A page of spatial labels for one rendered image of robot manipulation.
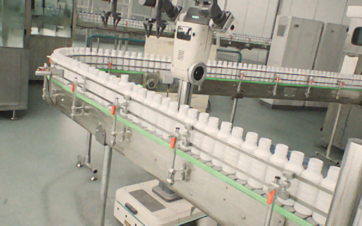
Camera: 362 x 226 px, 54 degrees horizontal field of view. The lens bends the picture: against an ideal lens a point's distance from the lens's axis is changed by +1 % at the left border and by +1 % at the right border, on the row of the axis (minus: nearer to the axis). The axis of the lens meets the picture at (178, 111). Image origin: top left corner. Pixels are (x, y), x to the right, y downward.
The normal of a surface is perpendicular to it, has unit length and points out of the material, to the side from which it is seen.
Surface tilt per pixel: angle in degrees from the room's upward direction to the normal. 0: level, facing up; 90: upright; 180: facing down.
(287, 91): 90
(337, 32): 90
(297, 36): 90
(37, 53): 90
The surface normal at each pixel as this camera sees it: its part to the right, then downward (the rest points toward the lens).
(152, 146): -0.76, 0.05
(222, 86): 0.35, 0.30
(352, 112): -0.92, -0.04
